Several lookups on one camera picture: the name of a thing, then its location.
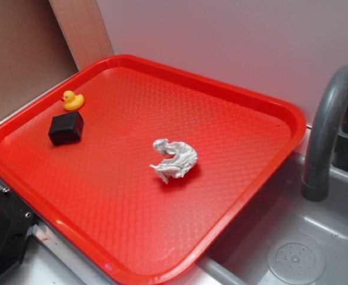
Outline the grey toy faucet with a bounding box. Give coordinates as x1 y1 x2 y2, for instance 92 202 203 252
302 65 348 201

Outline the black cube block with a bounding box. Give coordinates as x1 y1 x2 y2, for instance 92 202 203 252
48 111 84 145

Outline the yellow rubber duck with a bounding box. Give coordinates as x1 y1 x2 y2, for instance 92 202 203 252
61 90 84 111

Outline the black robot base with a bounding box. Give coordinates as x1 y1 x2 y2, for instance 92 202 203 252
0 190 36 280

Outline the red plastic tray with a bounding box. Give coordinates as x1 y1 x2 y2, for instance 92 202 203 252
0 55 306 284

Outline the crumpled white paper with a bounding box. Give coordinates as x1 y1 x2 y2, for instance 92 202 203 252
150 138 198 184

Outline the grey toy sink basin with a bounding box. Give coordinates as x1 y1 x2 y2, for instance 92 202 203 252
202 151 348 285

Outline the brown cardboard panel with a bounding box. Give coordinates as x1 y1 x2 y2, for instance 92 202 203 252
0 1 77 121

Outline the light wooden board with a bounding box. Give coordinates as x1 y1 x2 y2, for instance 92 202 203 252
49 0 114 71

